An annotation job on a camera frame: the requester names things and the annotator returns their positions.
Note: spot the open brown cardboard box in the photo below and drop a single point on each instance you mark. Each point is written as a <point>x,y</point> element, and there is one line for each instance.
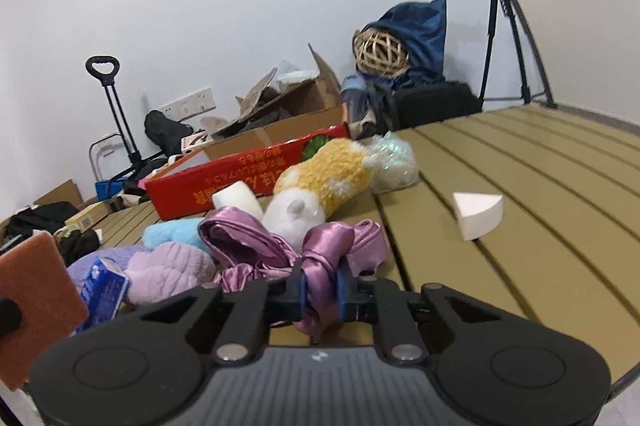
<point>309,106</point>

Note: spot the yellow white plush toy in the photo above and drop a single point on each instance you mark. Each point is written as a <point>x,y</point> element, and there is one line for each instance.
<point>308,193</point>

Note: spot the black clothing pile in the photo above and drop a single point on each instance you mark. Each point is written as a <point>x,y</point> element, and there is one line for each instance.
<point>165,133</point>

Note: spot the white wall socket strip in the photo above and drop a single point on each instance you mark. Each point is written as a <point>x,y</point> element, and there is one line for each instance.
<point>189,106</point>

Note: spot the purple flat cushion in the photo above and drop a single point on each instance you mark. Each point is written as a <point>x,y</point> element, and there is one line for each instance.
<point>120,255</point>

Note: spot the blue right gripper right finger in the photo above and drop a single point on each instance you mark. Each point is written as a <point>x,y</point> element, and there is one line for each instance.
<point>346,294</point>

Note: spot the clear bag of white stuffing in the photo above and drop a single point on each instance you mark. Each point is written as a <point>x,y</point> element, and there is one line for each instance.
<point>395,165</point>

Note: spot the blue tissue pack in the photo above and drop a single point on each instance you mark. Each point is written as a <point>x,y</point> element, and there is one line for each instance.
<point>103,292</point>

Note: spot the purple satin ribbon cloth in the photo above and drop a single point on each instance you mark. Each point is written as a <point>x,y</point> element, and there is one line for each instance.
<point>246,252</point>

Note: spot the red cardboard box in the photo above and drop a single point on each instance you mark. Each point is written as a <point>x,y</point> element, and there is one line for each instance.
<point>186,192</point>

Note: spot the white foam wedge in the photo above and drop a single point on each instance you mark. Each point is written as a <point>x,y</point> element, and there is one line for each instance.
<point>477,213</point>

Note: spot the light blue fluffy cloth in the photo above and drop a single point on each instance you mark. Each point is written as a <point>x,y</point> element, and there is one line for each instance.
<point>182,231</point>

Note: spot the woven rattan ball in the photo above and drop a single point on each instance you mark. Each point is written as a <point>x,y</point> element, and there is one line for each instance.
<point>379,53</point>

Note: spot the black trolley handle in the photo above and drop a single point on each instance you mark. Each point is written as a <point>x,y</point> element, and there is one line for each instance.
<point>105,69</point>

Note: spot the black camera tripod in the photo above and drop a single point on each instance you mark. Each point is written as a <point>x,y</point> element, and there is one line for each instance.
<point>514,13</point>

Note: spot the white foam roll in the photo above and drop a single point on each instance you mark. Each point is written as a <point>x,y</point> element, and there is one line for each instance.
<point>238,195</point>

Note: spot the dark blue fabric bag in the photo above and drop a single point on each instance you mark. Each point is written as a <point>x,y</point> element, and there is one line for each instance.
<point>422,28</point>

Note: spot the orange scouring pad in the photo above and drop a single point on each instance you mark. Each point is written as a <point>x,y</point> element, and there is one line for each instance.
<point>40,305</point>

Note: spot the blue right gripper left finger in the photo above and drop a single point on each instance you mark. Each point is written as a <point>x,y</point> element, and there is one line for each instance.
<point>295,292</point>

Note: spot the lilac fluffy towel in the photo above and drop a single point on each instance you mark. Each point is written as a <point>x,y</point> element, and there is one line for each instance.
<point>168,270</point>

